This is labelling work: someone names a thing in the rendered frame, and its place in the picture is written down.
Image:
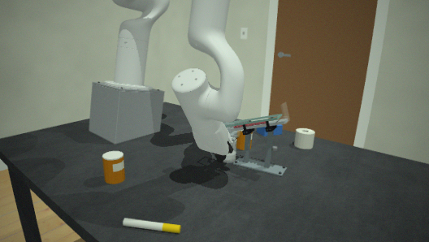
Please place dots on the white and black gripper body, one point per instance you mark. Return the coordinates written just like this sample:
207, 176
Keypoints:
214, 142

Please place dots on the white cylinder with yellow cap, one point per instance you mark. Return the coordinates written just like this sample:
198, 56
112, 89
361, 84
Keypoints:
151, 225

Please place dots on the blue rectangular block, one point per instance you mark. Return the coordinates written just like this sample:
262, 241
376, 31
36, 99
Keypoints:
277, 131

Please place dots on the orange pill bottle with white cap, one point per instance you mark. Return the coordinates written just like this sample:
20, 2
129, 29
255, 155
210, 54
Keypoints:
241, 141
113, 165

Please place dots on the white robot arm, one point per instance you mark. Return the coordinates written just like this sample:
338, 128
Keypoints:
204, 105

